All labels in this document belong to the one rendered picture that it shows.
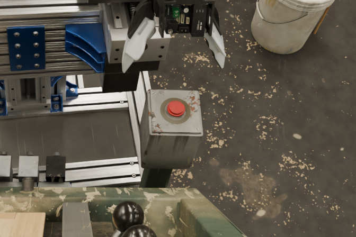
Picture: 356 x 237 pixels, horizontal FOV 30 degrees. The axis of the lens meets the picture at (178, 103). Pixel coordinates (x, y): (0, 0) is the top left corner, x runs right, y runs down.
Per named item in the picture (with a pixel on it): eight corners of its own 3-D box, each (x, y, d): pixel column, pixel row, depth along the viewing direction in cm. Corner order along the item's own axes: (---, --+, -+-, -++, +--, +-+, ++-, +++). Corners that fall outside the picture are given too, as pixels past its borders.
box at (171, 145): (186, 128, 166) (199, 89, 151) (189, 171, 160) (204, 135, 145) (139, 127, 164) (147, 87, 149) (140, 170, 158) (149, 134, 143)
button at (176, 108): (183, 105, 149) (184, 99, 147) (184, 120, 147) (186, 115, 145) (165, 104, 148) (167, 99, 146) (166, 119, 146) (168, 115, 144)
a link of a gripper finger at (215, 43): (229, 82, 97) (196, 37, 93) (218, 64, 102) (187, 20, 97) (246, 71, 97) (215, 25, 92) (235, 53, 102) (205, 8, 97)
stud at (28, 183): (34, 190, 141) (34, 176, 141) (33, 192, 138) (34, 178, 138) (22, 190, 140) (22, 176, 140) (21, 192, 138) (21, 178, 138)
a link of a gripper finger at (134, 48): (112, 77, 93) (152, 27, 90) (107, 58, 98) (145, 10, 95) (130, 88, 94) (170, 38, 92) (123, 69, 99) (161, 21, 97)
